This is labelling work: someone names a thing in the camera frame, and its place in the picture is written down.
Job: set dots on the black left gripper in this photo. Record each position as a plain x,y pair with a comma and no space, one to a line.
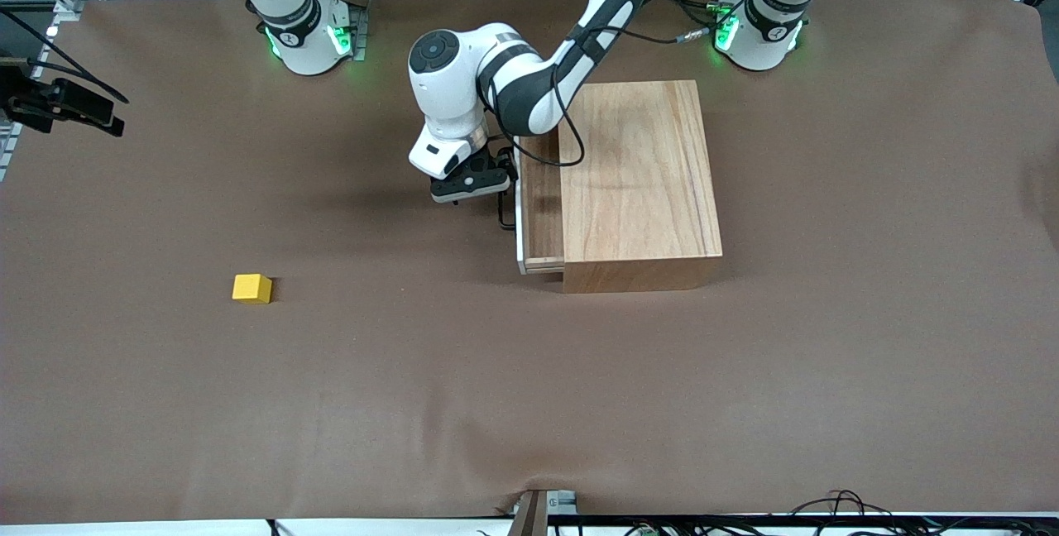
497,162

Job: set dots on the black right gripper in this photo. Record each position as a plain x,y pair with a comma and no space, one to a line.
33,102

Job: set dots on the wooden drawer with white front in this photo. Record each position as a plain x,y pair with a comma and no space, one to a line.
542,205

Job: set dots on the yellow block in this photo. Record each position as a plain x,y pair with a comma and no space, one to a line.
251,288

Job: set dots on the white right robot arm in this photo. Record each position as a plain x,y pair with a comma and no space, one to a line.
302,40

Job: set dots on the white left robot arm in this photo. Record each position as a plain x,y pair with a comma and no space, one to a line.
447,89

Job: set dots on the light wooden drawer cabinet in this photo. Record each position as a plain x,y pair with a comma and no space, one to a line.
637,189

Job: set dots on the white perforated edge strip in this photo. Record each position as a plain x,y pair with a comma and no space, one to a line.
7,151

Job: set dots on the brown table cover sheet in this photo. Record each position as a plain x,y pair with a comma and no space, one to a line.
496,395

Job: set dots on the metal table edge bracket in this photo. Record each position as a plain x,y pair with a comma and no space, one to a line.
534,515

